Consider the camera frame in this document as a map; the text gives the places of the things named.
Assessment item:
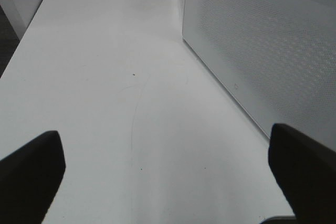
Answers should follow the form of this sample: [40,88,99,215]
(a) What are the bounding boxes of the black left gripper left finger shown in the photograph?
[1,131,66,223]

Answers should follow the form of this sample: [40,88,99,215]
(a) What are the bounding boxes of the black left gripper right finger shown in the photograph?
[268,123,335,223]

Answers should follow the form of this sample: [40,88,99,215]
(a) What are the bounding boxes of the white microwave door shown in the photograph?
[183,0,335,150]

